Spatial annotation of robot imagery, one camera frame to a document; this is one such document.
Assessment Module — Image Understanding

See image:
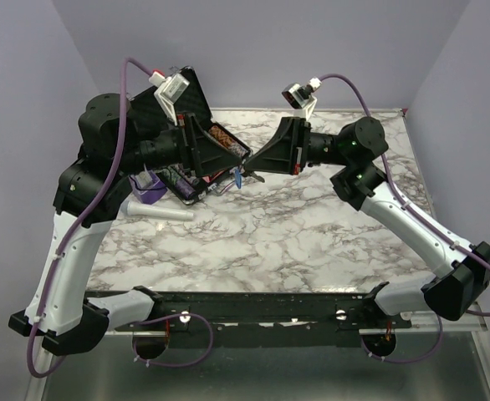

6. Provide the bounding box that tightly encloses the blue key fob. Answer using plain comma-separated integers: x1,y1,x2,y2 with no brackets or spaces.
233,167,242,190

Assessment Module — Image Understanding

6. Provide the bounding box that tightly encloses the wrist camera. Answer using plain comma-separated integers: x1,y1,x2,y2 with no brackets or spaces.
149,69,190,126
282,77,321,120

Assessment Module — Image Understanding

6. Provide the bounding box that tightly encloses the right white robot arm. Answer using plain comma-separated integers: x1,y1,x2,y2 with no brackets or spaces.
244,117,490,327

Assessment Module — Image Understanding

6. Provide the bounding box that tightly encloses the purple cable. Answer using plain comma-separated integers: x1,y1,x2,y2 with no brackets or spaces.
26,58,215,378
316,74,490,364

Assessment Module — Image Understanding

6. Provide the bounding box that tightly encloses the black poker chip case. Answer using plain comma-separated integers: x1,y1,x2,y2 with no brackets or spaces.
128,65,254,207

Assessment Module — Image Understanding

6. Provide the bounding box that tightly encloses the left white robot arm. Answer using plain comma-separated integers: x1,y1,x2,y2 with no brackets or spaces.
8,89,242,357

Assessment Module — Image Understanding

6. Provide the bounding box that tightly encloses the purple metronome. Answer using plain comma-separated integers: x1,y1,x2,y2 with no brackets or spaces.
129,170,167,205

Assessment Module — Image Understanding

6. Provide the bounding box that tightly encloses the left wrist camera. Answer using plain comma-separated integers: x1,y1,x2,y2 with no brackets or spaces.
149,69,190,126

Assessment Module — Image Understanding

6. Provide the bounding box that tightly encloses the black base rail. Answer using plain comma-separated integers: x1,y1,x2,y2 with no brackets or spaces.
102,285,484,350

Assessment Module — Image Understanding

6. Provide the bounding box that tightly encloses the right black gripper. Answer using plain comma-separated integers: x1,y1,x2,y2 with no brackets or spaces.
243,117,352,175

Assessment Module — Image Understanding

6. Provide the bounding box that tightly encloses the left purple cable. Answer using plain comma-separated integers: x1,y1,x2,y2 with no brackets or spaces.
26,58,215,378

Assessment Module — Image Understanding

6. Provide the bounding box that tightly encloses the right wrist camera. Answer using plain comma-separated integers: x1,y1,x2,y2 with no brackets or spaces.
282,77,321,120

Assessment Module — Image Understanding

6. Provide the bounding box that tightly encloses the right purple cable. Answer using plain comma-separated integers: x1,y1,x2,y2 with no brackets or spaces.
316,74,490,364

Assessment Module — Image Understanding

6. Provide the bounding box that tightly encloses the white microphone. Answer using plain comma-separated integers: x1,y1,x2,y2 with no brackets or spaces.
120,200,194,221

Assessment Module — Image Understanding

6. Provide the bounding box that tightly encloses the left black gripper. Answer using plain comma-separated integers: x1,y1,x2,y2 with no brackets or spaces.
115,110,243,178

